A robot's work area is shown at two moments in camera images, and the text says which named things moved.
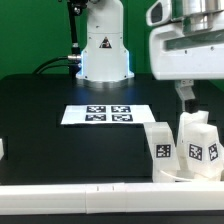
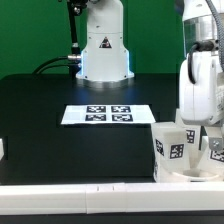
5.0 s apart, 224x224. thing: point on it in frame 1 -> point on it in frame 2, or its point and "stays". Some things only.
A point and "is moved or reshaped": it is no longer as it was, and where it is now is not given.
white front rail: (111, 198) stays
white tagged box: (163, 148) is moved or reshaped
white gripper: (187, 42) -> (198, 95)
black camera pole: (75, 7) stays
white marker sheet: (108, 114) stays
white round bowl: (159, 176) is moved or reshaped
